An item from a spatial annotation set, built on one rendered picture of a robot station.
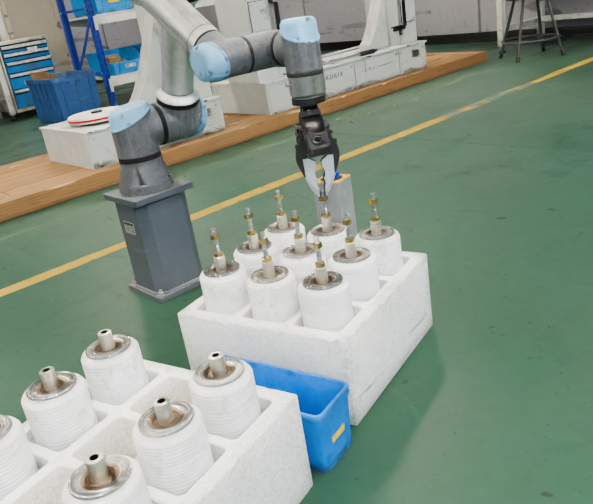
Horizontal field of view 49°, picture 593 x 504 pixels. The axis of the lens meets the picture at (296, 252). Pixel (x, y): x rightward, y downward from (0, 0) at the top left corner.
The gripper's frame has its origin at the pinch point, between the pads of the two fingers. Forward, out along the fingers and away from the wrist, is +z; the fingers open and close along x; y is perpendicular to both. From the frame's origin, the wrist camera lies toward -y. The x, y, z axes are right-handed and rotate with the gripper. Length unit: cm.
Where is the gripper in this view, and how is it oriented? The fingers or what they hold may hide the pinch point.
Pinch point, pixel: (322, 191)
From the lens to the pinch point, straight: 141.6
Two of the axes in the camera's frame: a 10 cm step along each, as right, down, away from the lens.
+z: 1.5, 9.2, 3.7
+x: -9.8, 1.7, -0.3
